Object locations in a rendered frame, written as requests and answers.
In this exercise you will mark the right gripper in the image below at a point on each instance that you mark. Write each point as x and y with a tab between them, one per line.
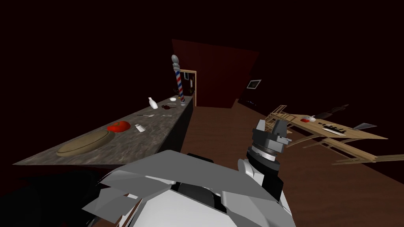
268	142

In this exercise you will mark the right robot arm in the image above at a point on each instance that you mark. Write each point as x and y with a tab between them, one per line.
268	179

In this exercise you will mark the light wooden chair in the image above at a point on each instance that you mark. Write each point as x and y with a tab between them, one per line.
277	118

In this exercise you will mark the light wooden dining table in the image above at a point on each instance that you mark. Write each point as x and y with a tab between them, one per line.
353	134

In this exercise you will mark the striped tall pepper mill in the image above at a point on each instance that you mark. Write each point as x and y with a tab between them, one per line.
179	85

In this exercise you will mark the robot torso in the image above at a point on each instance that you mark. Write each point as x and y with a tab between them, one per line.
176	176

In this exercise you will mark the dark red teapot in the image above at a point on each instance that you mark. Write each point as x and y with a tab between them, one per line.
165	107

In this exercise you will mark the white bottle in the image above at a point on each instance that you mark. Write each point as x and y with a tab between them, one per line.
153	103

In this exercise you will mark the silver knife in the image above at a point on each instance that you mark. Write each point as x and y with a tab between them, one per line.
146	115

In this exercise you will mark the white salt shaker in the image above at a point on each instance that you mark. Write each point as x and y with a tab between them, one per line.
140	128

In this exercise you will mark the red tomato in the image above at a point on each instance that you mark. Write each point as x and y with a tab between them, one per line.
119	126

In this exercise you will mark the tan round wooden board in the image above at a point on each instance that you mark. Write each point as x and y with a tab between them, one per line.
83	144

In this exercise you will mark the white framed wall picture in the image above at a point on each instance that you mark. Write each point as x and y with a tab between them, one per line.
253	84

